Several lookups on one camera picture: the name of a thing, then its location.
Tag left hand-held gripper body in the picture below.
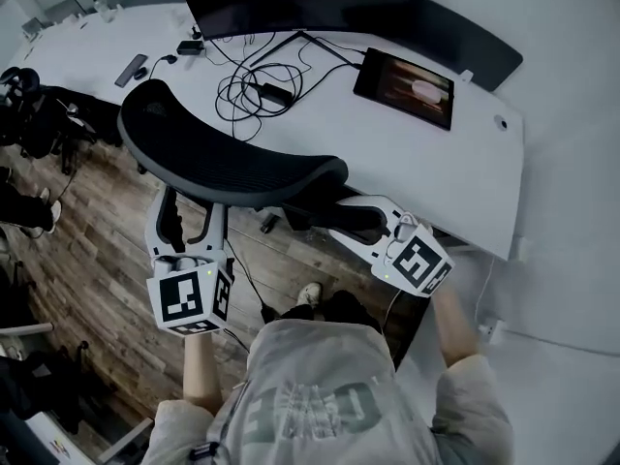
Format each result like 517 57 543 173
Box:
145 253 237 337

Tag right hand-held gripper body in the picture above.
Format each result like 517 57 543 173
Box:
370 210 457 300

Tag black mesh office chair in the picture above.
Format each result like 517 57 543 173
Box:
116 78 391 241

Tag person's left forearm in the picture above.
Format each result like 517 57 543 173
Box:
182 330 226 415

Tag person's right forearm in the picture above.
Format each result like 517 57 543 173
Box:
429 285 486 371

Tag white curved desk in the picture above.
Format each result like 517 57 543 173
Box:
9 0 528 264

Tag person's black trousers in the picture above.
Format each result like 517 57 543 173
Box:
280 288 385 334

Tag person's left white shoe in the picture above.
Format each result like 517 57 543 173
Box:
294 281 325 310

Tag black tablet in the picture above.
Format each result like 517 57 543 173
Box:
352 46 456 133

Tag black power brick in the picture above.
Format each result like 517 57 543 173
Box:
259 82 295 108

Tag person's grey printed t-shirt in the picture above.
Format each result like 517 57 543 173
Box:
142 317 515 465

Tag grey remote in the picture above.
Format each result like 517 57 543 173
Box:
114 53 149 88

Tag black desk divider panel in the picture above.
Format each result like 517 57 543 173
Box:
411 0 525 93

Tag white long desk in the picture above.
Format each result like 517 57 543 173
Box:
0 321 156 465

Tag clear water bottle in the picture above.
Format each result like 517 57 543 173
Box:
91 0 118 23

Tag black power cable with brick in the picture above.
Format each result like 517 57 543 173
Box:
223 212 282 326

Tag white power adapter with cable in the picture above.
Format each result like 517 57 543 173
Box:
473 253 509 346

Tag tangled black cable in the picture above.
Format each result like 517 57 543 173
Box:
215 31 369 143

